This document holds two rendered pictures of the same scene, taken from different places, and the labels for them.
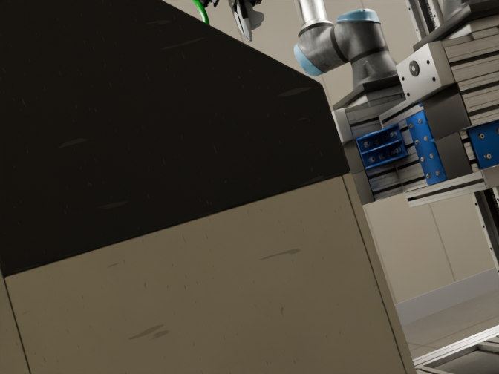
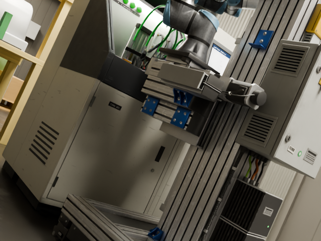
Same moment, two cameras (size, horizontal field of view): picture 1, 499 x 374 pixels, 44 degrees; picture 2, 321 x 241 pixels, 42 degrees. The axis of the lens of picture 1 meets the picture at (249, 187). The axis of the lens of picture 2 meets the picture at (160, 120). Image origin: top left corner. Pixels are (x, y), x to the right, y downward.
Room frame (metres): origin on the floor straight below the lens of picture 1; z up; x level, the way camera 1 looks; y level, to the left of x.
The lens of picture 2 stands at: (0.51, -2.37, 0.67)
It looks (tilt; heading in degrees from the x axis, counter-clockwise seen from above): 2 degrees up; 66
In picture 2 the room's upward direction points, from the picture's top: 25 degrees clockwise
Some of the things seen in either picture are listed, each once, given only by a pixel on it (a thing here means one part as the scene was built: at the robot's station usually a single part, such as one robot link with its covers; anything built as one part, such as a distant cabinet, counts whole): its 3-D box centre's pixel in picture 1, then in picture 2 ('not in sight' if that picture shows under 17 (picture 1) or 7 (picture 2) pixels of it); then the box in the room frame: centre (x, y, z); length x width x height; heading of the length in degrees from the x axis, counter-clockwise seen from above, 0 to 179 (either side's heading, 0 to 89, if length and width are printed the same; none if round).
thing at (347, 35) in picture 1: (359, 34); not in sight; (1.80, -0.44, 1.20); 0.13 x 0.12 x 0.14; 58
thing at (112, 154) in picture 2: not in sight; (120, 157); (1.39, -0.10, 0.44); 0.65 x 0.02 x 0.68; 12
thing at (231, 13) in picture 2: not in sight; (232, 7); (1.60, -0.19, 1.51); 0.11 x 0.11 x 0.08; 58
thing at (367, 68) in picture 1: (374, 70); not in sight; (1.79, -0.45, 1.09); 0.15 x 0.15 x 0.10
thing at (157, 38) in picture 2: not in sight; (157, 49); (1.52, 0.46, 1.20); 0.13 x 0.03 x 0.31; 12
